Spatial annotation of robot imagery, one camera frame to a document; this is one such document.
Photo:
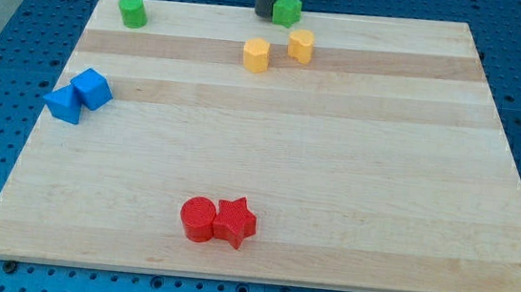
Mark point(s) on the green cylinder block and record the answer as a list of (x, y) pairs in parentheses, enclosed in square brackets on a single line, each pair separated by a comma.
[(133, 13)]

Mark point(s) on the wooden board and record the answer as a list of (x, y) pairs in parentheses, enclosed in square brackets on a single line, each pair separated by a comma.
[(380, 166)]

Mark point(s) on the red cylinder block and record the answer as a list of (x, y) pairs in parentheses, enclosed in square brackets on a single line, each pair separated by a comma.
[(197, 217)]

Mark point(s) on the red star block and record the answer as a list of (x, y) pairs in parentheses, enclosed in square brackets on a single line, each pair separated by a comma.
[(234, 222)]

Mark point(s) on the blue triangle block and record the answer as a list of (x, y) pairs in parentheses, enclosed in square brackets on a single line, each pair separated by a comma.
[(64, 104)]

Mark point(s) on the green star block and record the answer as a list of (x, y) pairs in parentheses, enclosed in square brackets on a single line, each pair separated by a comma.
[(286, 12)]

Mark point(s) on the yellow hexagon block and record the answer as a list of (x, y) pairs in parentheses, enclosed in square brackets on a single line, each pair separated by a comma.
[(256, 55)]

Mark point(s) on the blue cube block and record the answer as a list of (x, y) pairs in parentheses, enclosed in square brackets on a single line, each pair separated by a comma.
[(92, 89)]

